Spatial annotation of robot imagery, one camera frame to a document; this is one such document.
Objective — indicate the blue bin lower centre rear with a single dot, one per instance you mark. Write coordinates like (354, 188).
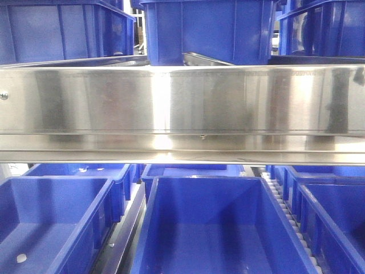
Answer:
(177, 170)

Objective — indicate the dark blue bin upper left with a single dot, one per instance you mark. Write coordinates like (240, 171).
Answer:
(37, 31)

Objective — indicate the dark blue bin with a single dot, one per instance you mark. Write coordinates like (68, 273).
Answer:
(321, 28)
(37, 31)
(237, 32)

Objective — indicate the blue bin lower right rear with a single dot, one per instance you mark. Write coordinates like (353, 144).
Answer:
(288, 177)

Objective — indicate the blue bin lower centre front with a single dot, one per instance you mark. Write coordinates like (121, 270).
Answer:
(217, 225)

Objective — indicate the blue bin lower left front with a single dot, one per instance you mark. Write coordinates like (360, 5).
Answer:
(53, 225)

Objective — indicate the dark blue bin upper centre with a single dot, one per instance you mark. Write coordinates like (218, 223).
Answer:
(237, 32)

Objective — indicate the blue bin lower left rear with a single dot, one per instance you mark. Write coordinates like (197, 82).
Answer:
(124, 178)

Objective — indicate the steel shelf front beam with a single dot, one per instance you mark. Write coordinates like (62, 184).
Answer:
(279, 114)

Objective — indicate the white roller track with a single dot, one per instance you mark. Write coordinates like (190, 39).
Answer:
(276, 189)

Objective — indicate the dark blue bin upper right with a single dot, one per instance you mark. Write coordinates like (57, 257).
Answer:
(321, 28)

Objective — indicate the blue bin lower right front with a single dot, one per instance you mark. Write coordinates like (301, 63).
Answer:
(332, 223)

